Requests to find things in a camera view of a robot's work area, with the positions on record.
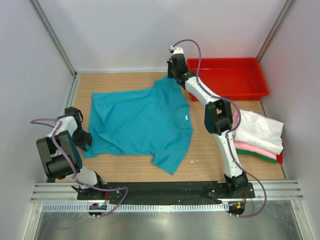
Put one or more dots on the aluminium frame rail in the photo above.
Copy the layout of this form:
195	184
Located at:
58	192

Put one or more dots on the white folded t shirt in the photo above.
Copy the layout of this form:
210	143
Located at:
258	131

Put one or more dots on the pink folded t shirt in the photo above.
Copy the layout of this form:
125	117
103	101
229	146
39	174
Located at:
244	146

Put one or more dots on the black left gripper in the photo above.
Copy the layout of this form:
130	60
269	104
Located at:
87	140

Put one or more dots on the green folded t shirt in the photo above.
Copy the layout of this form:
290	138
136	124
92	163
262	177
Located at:
246	152

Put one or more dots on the red plastic bin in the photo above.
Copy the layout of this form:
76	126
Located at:
239	79

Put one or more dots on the teal t shirt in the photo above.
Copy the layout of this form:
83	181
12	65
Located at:
154	121

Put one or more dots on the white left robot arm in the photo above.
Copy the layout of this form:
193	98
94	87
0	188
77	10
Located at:
59	155

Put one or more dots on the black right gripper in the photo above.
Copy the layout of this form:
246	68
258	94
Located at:
169	65

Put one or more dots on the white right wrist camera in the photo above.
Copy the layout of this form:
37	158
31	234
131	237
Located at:
176	50

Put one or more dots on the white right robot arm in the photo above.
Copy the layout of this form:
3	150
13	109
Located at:
218	120

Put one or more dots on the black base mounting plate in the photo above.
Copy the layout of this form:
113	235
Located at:
175	193

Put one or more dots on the white slotted cable duct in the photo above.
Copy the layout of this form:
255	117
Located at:
99	207

